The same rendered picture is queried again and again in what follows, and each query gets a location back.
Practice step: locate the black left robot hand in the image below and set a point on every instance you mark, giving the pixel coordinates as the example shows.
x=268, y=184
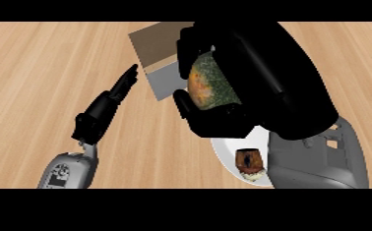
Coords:
x=103, y=106

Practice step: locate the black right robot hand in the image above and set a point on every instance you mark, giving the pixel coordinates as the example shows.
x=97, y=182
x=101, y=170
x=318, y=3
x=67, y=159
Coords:
x=270, y=84

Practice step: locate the green orange squash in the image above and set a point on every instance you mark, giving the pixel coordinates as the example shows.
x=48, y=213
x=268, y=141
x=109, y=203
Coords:
x=211, y=83

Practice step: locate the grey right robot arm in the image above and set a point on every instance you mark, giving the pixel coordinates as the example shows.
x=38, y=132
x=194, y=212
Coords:
x=314, y=158

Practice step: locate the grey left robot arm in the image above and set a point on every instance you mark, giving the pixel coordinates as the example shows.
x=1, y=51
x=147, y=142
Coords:
x=72, y=171

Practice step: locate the brown cardboard box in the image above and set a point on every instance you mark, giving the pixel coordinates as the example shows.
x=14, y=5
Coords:
x=159, y=61

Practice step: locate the white plate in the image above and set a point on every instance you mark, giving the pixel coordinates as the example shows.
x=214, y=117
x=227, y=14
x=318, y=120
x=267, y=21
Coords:
x=231, y=156

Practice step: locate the brown frosted cupcake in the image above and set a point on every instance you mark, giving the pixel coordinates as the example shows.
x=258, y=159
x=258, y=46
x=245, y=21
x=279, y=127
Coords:
x=249, y=164

